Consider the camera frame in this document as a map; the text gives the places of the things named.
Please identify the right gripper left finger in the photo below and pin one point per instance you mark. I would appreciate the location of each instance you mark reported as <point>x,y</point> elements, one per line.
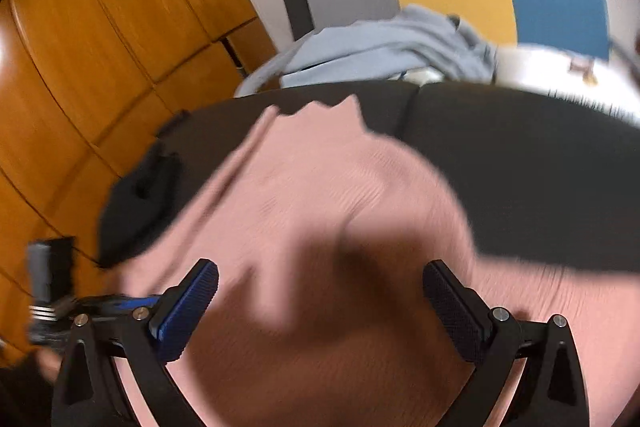
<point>180,309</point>

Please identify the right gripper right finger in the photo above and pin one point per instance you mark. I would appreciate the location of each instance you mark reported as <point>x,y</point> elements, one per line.
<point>462,312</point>

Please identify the pink knit sweater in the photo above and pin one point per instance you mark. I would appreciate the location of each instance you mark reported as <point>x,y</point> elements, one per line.
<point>321,229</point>

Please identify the black bed cover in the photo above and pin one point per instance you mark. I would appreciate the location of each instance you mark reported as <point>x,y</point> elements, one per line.
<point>540,178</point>

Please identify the white printed pillow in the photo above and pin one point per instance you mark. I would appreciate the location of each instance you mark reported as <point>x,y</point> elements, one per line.
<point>567,76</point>

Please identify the light blue garment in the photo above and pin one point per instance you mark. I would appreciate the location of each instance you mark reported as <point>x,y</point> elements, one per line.
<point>414,40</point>

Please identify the wooden wardrobe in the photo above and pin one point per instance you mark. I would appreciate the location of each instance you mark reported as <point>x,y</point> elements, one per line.
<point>85,85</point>

